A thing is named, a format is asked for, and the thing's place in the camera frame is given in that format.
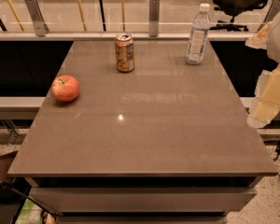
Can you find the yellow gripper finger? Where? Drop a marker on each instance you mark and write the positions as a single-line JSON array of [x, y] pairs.
[[259, 40], [266, 104]]

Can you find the orange soda can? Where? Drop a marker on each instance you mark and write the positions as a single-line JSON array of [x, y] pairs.
[[124, 52]]

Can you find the black office chair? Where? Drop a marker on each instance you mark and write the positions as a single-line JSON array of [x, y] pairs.
[[234, 8]]

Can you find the clear plastic water bottle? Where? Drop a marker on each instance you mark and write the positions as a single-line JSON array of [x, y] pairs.
[[198, 35]]

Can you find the red apple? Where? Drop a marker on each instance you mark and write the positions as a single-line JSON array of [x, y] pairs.
[[65, 88]]

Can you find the grey table drawer front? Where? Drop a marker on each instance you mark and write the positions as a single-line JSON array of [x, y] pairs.
[[98, 200]]

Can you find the metal railing bracket right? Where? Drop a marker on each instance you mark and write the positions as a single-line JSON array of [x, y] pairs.
[[273, 10]]

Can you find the metal railing bracket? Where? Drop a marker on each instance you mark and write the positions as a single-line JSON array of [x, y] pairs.
[[153, 18], [39, 24], [273, 10]]

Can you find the metal railing bracket middle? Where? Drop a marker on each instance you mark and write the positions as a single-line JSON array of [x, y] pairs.
[[153, 18]]

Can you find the metal railing bracket left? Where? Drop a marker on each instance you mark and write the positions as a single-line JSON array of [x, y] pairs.
[[39, 24]]

